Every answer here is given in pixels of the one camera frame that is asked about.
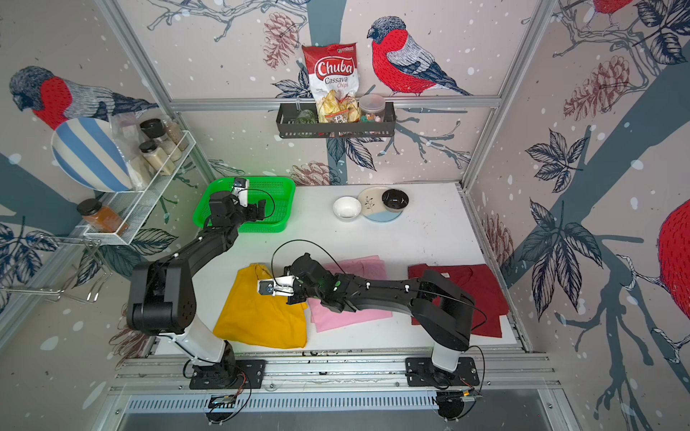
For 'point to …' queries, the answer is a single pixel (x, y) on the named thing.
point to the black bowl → (394, 200)
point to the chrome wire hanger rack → (48, 265)
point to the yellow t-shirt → (261, 321)
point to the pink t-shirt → (325, 319)
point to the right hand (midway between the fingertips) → (277, 275)
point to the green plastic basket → (278, 192)
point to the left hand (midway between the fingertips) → (254, 190)
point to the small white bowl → (347, 207)
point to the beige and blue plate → (372, 206)
